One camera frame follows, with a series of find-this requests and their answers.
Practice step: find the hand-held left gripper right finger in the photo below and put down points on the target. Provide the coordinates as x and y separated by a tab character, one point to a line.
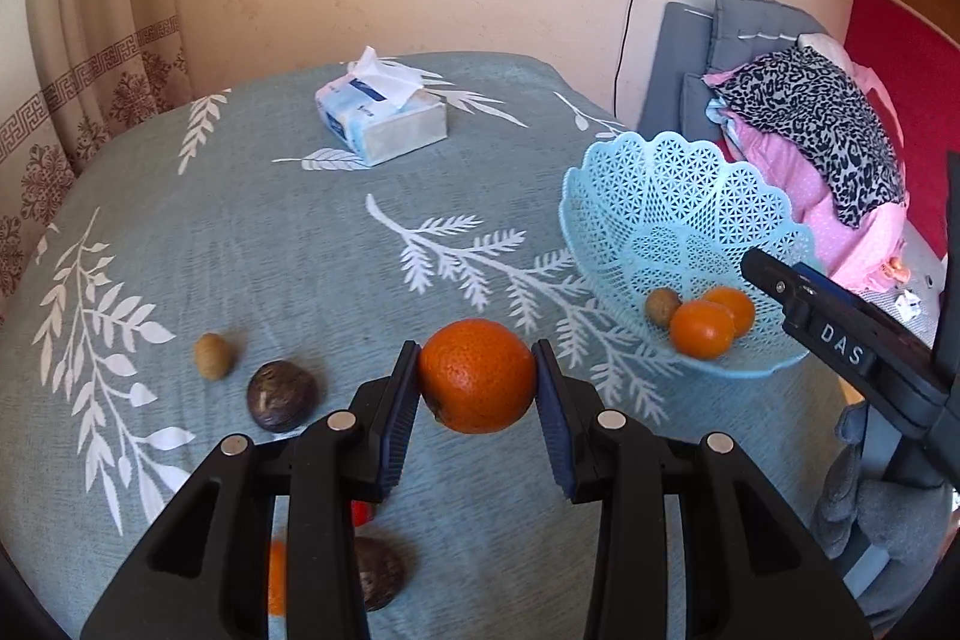
555	430

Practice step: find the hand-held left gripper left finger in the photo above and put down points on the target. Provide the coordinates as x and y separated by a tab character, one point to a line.
394	430

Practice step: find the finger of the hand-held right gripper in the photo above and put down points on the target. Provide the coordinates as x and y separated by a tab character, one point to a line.
772	280
825	280

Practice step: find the red tomato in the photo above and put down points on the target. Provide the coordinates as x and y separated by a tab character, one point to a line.
362	512

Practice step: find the orange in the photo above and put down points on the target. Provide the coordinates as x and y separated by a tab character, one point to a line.
277	572
476	377
741	306
697	329

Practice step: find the dark purple passion fruit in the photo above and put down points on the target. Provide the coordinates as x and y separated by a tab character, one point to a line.
381	572
281	396

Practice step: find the light blue plastic lattice basket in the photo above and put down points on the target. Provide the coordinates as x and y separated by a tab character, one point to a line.
675	197

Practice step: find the small brown kiwi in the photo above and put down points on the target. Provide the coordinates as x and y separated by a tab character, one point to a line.
212	355
660	308

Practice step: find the pink dotted blanket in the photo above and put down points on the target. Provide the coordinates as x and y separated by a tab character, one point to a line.
832	227

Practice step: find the small pink object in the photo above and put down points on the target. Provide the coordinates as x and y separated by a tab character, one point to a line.
892	269

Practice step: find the white crumpled paper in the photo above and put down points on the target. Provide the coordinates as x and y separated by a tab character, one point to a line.
909	302

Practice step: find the grey bed sheet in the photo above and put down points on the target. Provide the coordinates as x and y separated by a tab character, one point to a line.
921	250

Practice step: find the grey cloth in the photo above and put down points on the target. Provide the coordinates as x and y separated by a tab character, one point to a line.
877	520

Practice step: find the leopard-print cloth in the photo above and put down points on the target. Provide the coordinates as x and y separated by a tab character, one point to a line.
817	115

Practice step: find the red padded headboard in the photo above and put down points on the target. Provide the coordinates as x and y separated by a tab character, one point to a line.
915	85

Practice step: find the white pillow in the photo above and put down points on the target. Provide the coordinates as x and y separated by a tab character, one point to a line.
821	46

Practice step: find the grey padded chair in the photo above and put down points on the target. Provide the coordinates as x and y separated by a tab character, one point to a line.
675	55

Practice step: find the blue white tissue pack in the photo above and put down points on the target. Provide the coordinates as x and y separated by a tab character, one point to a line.
390	119

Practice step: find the beige patterned curtain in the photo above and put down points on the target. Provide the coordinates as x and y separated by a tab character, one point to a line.
75	48

